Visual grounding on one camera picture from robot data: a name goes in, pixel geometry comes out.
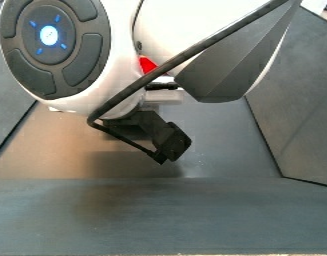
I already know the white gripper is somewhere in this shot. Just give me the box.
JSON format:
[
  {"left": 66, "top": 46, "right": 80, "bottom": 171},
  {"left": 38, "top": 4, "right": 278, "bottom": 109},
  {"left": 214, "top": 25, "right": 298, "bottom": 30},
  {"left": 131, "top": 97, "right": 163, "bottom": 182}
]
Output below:
[{"left": 142, "top": 76, "right": 185, "bottom": 109}]

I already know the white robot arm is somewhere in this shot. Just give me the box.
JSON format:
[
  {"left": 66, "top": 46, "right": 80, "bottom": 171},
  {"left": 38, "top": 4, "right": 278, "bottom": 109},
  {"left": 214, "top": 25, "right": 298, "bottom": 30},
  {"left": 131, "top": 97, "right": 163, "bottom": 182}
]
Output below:
[{"left": 0, "top": 0, "right": 302, "bottom": 115}]

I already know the black cable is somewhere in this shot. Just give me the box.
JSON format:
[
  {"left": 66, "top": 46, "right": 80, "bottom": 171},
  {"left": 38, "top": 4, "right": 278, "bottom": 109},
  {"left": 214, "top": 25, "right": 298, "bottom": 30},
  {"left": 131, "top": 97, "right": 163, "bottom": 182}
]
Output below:
[{"left": 86, "top": 0, "right": 291, "bottom": 161}]

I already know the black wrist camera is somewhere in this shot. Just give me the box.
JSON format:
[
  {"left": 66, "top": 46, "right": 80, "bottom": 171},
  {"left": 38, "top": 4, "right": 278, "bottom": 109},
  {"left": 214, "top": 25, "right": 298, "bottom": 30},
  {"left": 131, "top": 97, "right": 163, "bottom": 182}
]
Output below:
[{"left": 104, "top": 111, "right": 191, "bottom": 164}]

